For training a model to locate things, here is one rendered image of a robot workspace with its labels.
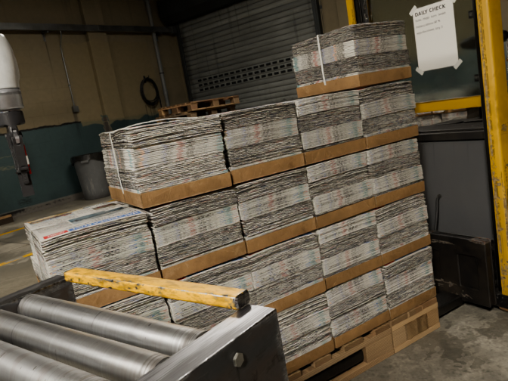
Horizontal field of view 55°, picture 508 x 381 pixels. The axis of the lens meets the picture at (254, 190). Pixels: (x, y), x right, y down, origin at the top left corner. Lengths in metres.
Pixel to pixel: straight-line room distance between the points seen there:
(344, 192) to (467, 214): 0.89
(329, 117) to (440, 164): 0.94
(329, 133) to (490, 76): 0.74
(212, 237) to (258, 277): 0.22
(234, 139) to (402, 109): 0.76
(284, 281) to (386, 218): 0.52
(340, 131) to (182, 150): 0.62
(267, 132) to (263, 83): 7.85
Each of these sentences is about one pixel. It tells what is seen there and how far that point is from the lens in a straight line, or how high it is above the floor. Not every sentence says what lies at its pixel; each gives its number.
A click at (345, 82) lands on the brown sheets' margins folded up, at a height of 1.09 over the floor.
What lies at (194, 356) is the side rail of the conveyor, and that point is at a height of 0.80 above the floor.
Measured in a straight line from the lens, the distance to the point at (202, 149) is 1.45.
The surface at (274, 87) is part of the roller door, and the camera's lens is 9.30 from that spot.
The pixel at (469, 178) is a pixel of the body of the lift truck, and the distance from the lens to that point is 2.47.
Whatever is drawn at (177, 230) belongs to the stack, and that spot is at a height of 0.74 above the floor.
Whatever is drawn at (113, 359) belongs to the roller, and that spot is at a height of 0.79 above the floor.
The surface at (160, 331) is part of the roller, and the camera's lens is 0.67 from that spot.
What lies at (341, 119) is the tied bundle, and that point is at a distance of 1.79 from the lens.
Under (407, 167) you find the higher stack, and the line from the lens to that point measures 2.03.
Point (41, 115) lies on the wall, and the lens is 8.85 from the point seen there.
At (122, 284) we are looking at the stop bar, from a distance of 0.85.
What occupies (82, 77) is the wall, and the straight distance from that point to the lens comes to 9.38.
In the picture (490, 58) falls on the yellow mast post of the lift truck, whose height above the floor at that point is 1.09.
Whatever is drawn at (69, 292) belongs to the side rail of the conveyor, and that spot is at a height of 0.77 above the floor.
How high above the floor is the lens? 1.06
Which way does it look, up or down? 10 degrees down
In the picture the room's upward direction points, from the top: 10 degrees counter-clockwise
